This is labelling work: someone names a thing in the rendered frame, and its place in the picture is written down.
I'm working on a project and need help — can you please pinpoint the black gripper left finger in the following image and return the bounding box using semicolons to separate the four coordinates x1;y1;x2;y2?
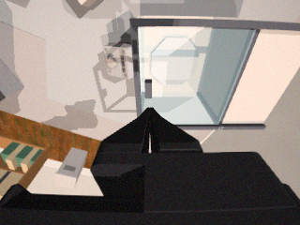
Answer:
97;108;150;153

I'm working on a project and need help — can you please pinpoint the grey flat mat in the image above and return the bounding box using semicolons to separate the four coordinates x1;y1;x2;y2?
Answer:
0;0;300;125

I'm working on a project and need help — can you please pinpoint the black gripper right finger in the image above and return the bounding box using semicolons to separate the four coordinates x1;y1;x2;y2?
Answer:
150;107;203;153

